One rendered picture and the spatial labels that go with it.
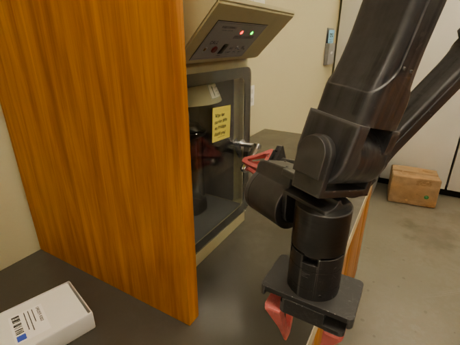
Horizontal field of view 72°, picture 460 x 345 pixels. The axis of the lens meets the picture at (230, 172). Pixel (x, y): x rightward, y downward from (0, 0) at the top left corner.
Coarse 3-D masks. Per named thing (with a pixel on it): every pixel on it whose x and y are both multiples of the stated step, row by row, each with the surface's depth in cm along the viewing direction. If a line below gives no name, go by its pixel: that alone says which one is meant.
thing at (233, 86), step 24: (216, 72) 66; (240, 72) 74; (192, 96) 61; (216, 96) 68; (240, 96) 77; (192, 120) 62; (240, 120) 79; (192, 144) 64; (216, 144) 72; (192, 168) 65; (216, 168) 74; (192, 192) 67; (216, 192) 76; (240, 192) 87; (216, 216) 78
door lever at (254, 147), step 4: (240, 144) 81; (244, 144) 81; (248, 144) 81; (252, 144) 80; (256, 144) 80; (240, 148) 82; (252, 148) 79; (256, 148) 79; (260, 148) 80; (252, 152) 78; (256, 152) 79; (248, 160) 77; (252, 160) 78; (244, 164) 76; (240, 168) 76; (244, 168) 76
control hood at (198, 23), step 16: (192, 0) 47; (208, 0) 45; (224, 0) 46; (240, 0) 50; (192, 16) 48; (208, 16) 47; (224, 16) 50; (240, 16) 53; (256, 16) 58; (272, 16) 63; (288, 16) 68; (192, 32) 48; (208, 32) 51; (272, 32) 70; (192, 48) 52; (256, 48) 72
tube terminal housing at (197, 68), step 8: (192, 64) 61; (200, 64) 63; (208, 64) 65; (216, 64) 68; (224, 64) 70; (232, 64) 73; (240, 64) 77; (192, 72) 61; (200, 72) 63; (240, 216) 94; (232, 224) 90; (224, 232) 86; (216, 240) 84; (208, 248) 80; (200, 256) 78
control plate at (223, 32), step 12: (216, 24) 50; (228, 24) 52; (240, 24) 56; (252, 24) 59; (216, 36) 54; (228, 36) 57; (240, 36) 60; (252, 36) 64; (228, 48) 61; (240, 48) 65
